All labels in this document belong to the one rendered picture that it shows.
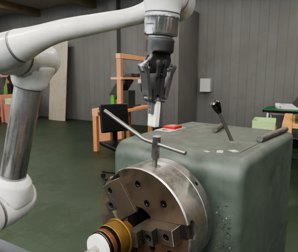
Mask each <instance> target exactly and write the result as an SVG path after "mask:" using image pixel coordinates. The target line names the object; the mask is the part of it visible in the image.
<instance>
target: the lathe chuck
mask: <svg viewBox="0 0 298 252"><path fill-rule="evenodd" d="M149 165H152V160H147V161H143V162H140V163H137V164H134V165H131V166H128V167H125V168H123V169H120V170H118V174H119V176H120V178H121V180H122V182H123V183H124V185H125V187H126V189H127V191H128V193H129V195H130V196H131V198H132V200H133V202H134V204H135V206H136V207H138V208H140V209H139V210H138V211H137V212H136V213H134V214H133V215H131V216H129V217H128V218H126V219H124V220H125V221H128V222H129V223H130V224H131V225H132V226H134V225H138V224H139V223H141V222H143V221H145V220H146V219H150V217H151V219H152V220H158V221H163V222H169V223H174V224H179V225H185V226H188V225H190V221H191V222H192V225H193V234H194V236H193V239H189V240H183V239H182V241H180V242H179V243H178V244H177V245H175V246H174V247H172V246H168V245H164V244H159V243H158V244H157V245H156V246H154V247H152V246H148V245H143V246H141V247H140V248H137V251H136V252H200V251H201V249H202V248H203V245H204V243H205V239H206V233H207V220H206V214H205V210H204V206H203V203H202V201H201V198H200V196H199V194H198V192H197V191H196V189H195V187H194V186H193V185H192V183H191V182H190V181H189V180H188V178H187V177H186V176H185V175H184V174H183V173H181V172H180V171H179V170H177V169H176V168H175V167H173V166H171V165H169V164H167V163H164V162H161V161H157V165H159V166H160V168H151V167H149ZM108 201H109V198H108V196H107V195H106V193H105V191H104V190H103V193H102V198H101V215H102V221H103V225H105V224H106V223H107V221H106V219H105V216H106V215H107V214H109V211H108V209H107V207H106V205H105V203H107V202H108ZM149 216H150V217H149Z"/></svg>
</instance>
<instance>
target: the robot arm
mask: <svg viewBox="0 0 298 252"><path fill-rule="evenodd" d="M194 9H195V0H144V1H143V2H142V3H140V4H138V5H136V6H133V7H130V8H126V9H121V10H115V11H108V12H102V13H95V14H88V15H82V16H75V17H70V18H64V19H60V20H55V21H51V22H47V23H43V24H39V25H34V26H29V27H24V28H17V29H13V30H9V31H6V32H1V33H0V74H1V75H10V76H11V81H12V83H13V85H14V88H13V94H12V101H11V107H10V113H9V120H8V126H7V132H6V138H5V145H4V151H3V157H2V164H1V170H0V231H1V230H3V229H5V228H7V227H9V226H11V225H12V224H14V223H16V222H17V221H19V220H20V219H22V218H23V217H24V216H25V215H27V214H28V213H29V212H30V211H31V210H32V208H33V207H34V205H35V203H36V200H37V190H36V188H35V186H34V185H33V184H32V179H31V178H30V177H29V175H28V174H27V171H28V166H29V160H30V155H31V149H32V144H33V139H34V133H35V128H36V122H37V117H38V111H39V106H40V100H41V95H42V91H44V90H45V89H46V88H47V86H48V84H49V82H50V80H51V79H52V77H53V75H54V74H55V73H56V72H57V71H58V69H59V67H60V64H61V60H60V56H59V54H58V52H57V51H56V50H55V49H54V48H53V46H54V45H57V44H59V43H62V42H66V41H69V40H73V39H77V38H82V37H86V36H91V35H95V34H100V33H104V32H109V31H113V30H118V29H122V28H127V27H131V26H136V25H140V24H144V34H145V35H148V37H147V38H146V44H145V51H146V52H147V55H146V57H145V61H144V62H142V63H138V69H139V71H140V77H141V87H142V97H143V99H144V100H145V101H147V102H148V126H151V127H154V128H156V127H159V117H160V113H161V104H162V103H164V102H165V100H167V99H168V95H169V91H170V87H171V83H172V79H173V75H174V73H175V71H176V68H177V67H176V66H175V65H173V64H172V63H171V57H170V55H171V54H172V53H173V52H174V42H175V41H174V39H173V38H175V37H177V36H178V29H179V22H182V21H184V20H186V19H188V18H189V17H190V16H191V15H192V13H193V11H194Z"/></svg>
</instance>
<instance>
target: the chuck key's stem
mask: <svg viewBox="0 0 298 252"><path fill-rule="evenodd" d="M159 142H161V136H159V135H154V136H153V139H152V152H151V158H152V167H154V168H156V167H158V166H157V160H158V159H159V154H160V147H159V146H157V144H158V143H159Z"/></svg>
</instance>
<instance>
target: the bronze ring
mask: <svg viewBox="0 0 298 252"><path fill-rule="evenodd" d="M131 228H133V226H132V225H131V224H130V223H129V222H128V221H126V220H120V219H118V218H112V219H110V220H109V221H108V222H107V223H106V224H105V225H103V226H101V227H100V228H99V229H98V230H97V231H95V232H94V233H93V234H100V235H101V236H103V237H104V238H105V240H106V241H107V243H108V245H109V248H110V252H130V251H131V250H132V247H133V238H132V234H131V232H130V229H131ZM93 234H92V235H93Z"/></svg>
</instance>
